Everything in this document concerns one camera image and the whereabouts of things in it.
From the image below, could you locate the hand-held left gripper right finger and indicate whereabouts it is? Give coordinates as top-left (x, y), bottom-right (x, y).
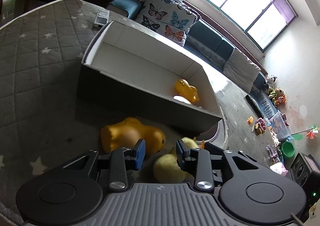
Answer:
top-left (175, 139), bottom-right (259, 192)

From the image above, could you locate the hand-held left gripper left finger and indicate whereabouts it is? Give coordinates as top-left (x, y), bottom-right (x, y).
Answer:
top-left (62, 139), bottom-right (146, 190)

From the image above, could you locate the yellow plush duck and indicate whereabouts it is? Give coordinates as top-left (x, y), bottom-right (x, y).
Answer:
top-left (153, 137), bottom-right (206, 183)

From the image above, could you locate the large orange rubber duck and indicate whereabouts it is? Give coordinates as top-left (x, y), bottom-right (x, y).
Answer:
top-left (100, 117), bottom-right (166, 155)

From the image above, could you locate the small orange airplane toy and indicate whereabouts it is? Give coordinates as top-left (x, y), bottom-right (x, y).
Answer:
top-left (174, 79), bottom-right (200, 103)

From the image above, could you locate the grey cardboard box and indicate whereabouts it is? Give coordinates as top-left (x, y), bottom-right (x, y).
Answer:
top-left (76, 20), bottom-right (223, 134)

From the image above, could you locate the black remote control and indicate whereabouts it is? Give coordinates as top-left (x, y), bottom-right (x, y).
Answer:
top-left (246, 94), bottom-right (263, 117)

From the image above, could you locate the pink packet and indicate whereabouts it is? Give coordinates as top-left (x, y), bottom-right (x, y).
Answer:
top-left (269, 162), bottom-right (288, 175)

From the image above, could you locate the clear plastic storage bin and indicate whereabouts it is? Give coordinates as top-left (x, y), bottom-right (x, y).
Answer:
top-left (268, 111), bottom-right (292, 142)

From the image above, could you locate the grey sofa cushion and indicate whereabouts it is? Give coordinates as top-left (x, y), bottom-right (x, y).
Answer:
top-left (223, 48), bottom-right (261, 92)

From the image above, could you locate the green plastic bucket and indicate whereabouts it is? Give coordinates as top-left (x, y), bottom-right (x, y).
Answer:
top-left (279, 140), bottom-right (296, 158)

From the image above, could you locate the pile of stuffed toys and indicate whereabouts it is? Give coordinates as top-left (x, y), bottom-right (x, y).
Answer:
top-left (264, 75), bottom-right (287, 106)

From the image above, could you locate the blue sofa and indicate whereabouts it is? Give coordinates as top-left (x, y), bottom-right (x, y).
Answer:
top-left (106, 0), bottom-right (278, 114)

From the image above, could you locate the black speaker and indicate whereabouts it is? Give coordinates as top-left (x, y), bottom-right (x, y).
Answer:
top-left (289, 152), bottom-right (320, 188)

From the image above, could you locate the grey quilted star mat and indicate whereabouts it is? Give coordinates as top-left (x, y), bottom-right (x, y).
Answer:
top-left (0, 0), bottom-right (284, 216)

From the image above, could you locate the colourful pinwheel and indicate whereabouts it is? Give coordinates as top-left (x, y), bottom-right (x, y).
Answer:
top-left (290, 124), bottom-right (320, 141)

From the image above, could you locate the large butterfly print pillow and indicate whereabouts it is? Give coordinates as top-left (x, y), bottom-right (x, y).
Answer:
top-left (135, 0), bottom-right (197, 47)

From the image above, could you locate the grey remote control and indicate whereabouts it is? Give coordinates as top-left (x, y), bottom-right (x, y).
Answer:
top-left (93, 9), bottom-right (110, 29)

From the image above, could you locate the blue folded blanket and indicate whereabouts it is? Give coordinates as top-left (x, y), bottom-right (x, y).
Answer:
top-left (107, 0), bottom-right (144, 18)

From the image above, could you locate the window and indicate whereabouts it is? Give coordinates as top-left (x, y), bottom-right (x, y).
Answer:
top-left (190, 0), bottom-right (298, 50)

